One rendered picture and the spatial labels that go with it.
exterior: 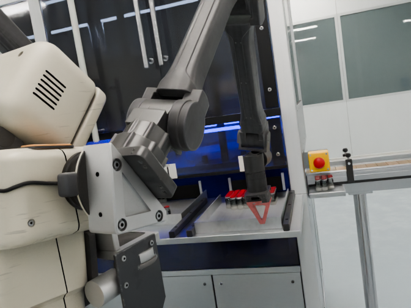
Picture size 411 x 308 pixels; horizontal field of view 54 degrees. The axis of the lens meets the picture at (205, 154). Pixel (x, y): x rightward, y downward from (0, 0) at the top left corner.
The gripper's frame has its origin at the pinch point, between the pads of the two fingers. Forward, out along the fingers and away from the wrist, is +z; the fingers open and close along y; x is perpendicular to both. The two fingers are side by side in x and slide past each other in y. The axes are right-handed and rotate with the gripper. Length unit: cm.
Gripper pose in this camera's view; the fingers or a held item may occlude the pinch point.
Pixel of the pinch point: (262, 220)
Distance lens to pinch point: 117.8
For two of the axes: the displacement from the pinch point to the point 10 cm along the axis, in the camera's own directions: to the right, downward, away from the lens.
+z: 1.6, 9.8, 1.2
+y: 2.5, -1.6, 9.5
